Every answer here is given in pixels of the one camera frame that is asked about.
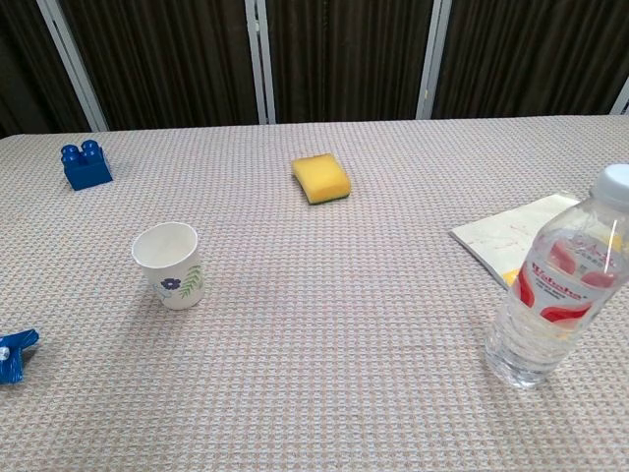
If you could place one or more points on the clear plastic water bottle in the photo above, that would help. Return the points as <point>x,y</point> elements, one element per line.
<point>550,305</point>

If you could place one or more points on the white folded paper napkin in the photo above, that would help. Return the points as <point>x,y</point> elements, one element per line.
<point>506,236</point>

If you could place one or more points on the white floral paper cup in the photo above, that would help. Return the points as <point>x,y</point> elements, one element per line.
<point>164,255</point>

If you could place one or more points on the woven checkered tablecloth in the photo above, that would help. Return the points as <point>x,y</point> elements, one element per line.
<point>314,344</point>

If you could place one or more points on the blue toy building block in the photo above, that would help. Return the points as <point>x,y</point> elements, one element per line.
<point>87,169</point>

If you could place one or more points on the dark folding screen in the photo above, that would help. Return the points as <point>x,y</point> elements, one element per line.
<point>344,54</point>

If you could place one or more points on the blue clip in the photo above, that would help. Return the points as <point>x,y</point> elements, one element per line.
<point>12,356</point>

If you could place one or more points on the yellow green sponge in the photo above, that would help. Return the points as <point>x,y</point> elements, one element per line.
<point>320,176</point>

